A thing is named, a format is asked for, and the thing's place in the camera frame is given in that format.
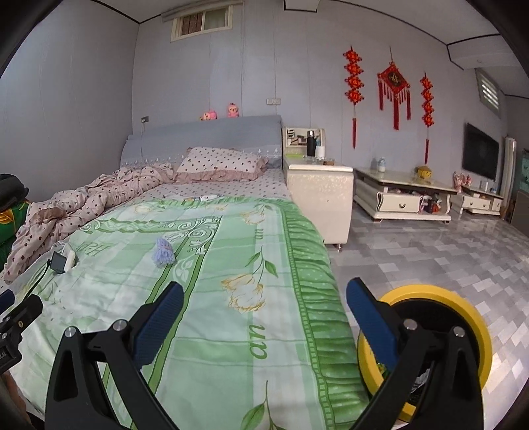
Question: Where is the black object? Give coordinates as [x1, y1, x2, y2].
[0, 174, 29, 207]

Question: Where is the yellow trash bin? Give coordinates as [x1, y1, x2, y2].
[356, 284, 493, 422]

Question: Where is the black cable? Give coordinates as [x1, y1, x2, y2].
[17, 267, 52, 302]

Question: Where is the grey bed headboard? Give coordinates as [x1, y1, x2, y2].
[120, 115, 283, 170]

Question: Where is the white power adapter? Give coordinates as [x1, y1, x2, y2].
[52, 244, 78, 269]

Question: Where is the pink dotted quilt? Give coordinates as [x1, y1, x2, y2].
[2, 162, 176, 284]

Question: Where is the small high window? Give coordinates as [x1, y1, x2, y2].
[171, 7, 233, 41]

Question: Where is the red diamond tassel decoration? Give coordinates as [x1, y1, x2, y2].
[377, 47, 412, 131]

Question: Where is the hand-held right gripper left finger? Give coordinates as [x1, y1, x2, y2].
[45, 281, 185, 430]

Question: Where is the long red knot decoration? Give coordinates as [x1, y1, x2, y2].
[419, 73, 435, 164]
[344, 46, 365, 150]

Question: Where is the purple knitted pouch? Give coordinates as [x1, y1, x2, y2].
[152, 237, 176, 267]

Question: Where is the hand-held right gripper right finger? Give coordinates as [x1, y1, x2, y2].
[346, 278, 484, 430]

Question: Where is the small black device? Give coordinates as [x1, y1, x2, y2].
[47, 252, 69, 274]

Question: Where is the louvred wall vent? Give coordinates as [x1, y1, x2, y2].
[475, 68, 503, 120]

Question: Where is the black flat television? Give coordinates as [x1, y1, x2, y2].
[462, 123, 500, 181]

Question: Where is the green printed cloth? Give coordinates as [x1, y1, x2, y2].
[0, 198, 33, 259]

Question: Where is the pink dotted pillow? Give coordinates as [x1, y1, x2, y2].
[174, 147, 268, 183]

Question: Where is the dotted bed sheet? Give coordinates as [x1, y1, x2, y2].
[146, 169, 290, 203]

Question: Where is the standing air conditioner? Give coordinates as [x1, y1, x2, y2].
[502, 136, 517, 199]

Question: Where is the green floral blanket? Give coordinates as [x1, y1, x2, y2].
[8, 195, 373, 430]

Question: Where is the white nightstand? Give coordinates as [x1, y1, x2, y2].
[282, 155, 355, 249]

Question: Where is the white TV cabinet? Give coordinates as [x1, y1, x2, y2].
[354, 167, 469, 224]
[452, 186, 505, 216]

